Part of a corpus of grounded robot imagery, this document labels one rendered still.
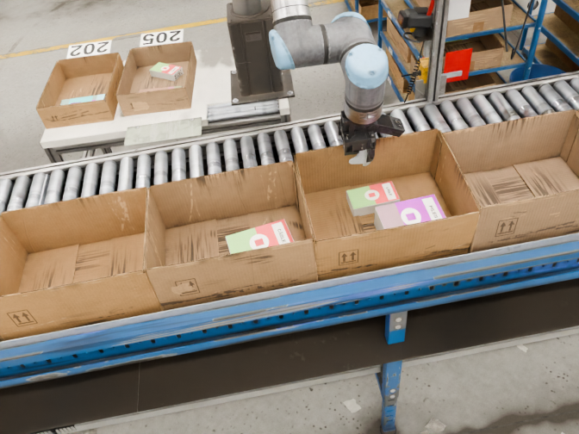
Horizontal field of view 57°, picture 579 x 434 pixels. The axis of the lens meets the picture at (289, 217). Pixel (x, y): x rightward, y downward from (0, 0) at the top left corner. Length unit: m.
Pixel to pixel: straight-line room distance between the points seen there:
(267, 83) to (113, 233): 0.96
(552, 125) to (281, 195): 0.77
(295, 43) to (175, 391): 0.96
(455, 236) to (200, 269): 0.61
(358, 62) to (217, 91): 1.22
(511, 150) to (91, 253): 1.21
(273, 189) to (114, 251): 0.47
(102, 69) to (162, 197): 1.27
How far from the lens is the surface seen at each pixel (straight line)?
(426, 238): 1.31
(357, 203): 1.45
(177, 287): 1.30
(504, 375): 2.28
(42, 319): 1.42
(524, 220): 1.41
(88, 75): 2.68
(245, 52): 2.15
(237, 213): 1.53
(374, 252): 1.30
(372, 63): 1.20
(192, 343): 1.42
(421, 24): 2.03
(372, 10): 4.13
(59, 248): 1.64
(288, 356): 1.55
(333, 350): 1.55
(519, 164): 1.70
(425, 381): 2.22
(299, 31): 1.26
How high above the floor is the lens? 1.96
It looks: 46 degrees down
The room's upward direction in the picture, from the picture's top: 8 degrees counter-clockwise
